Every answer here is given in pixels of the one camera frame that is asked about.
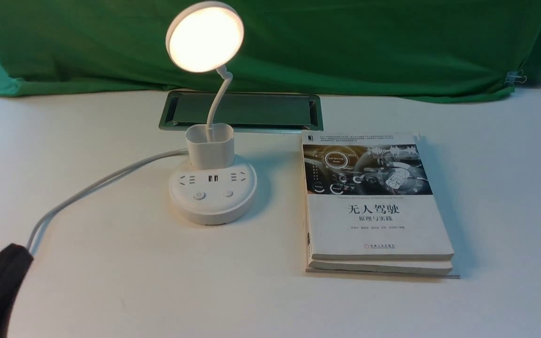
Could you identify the white book underneath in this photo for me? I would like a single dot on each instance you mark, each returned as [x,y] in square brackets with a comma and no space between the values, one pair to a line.
[438,269]

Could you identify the white self-driving book on top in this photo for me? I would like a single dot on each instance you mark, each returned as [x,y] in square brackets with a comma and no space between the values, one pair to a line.
[368,197]

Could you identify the metal binder clip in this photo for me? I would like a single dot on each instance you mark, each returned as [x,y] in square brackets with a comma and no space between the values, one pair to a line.
[513,78]

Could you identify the green backdrop cloth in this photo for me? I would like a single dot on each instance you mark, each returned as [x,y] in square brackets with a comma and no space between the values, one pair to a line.
[443,51]

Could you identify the white desk lamp with sockets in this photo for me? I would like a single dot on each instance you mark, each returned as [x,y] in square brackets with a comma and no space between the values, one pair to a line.
[214,186]

